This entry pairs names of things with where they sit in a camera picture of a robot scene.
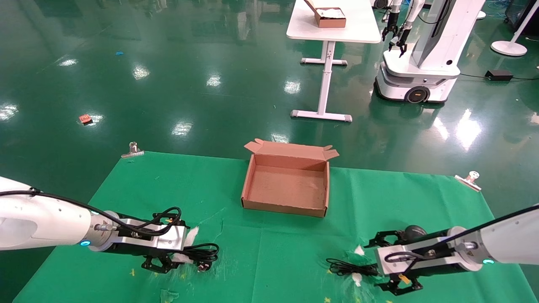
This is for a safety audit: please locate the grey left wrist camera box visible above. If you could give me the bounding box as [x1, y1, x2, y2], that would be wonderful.
[113, 218, 189, 252]

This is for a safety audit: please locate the black power adapter brick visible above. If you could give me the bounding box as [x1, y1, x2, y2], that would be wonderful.
[485, 70, 514, 82]

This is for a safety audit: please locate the thick black power cord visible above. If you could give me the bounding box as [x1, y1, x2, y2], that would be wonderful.
[181, 243, 220, 272]

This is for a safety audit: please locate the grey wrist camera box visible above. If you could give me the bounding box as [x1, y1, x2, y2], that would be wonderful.
[113, 218, 189, 252]
[376, 239, 462, 276]

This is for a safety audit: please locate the white pole floor stand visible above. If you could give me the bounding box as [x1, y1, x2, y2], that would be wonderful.
[491, 0, 539, 57]

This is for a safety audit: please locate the white wheeled robot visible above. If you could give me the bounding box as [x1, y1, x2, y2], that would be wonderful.
[374, 0, 486, 104]

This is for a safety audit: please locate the dark cabinet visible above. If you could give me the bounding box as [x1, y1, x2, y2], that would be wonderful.
[504, 0, 539, 36]

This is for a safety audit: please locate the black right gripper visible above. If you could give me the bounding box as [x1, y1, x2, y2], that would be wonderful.
[364, 225, 449, 296]

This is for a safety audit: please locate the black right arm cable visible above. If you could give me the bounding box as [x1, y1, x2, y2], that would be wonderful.
[384, 204, 539, 264]

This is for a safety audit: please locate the thin black cable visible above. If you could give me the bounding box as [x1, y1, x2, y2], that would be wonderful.
[326, 258, 379, 277]

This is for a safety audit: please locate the black floor cable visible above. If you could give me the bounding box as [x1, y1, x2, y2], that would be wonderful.
[459, 72, 539, 81]

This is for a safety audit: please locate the white standing table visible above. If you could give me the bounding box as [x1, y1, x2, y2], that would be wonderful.
[286, 0, 382, 123]

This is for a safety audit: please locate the silver metal cloth clip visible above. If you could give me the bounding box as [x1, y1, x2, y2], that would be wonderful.
[454, 171, 481, 192]
[121, 142, 144, 159]

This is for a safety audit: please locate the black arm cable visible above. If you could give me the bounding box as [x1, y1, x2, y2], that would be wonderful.
[384, 204, 539, 264]
[0, 188, 182, 236]

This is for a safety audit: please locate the open brown cardboard box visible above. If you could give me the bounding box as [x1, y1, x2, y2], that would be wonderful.
[241, 139, 340, 218]

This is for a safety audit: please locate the green table cloth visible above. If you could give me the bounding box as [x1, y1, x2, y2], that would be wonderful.
[13, 151, 527, 303]

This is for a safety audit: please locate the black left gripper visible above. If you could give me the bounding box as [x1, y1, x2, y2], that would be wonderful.
[101, 210, 188, 274]

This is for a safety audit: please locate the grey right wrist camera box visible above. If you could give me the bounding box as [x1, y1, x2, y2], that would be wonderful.
[376, 239, 462, 276]

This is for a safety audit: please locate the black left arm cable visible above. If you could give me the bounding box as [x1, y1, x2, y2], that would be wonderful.
[0, 188, 182, 236]

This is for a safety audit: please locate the small brown cardboard box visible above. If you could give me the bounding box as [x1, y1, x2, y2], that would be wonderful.
[304, 0, 347, 29]

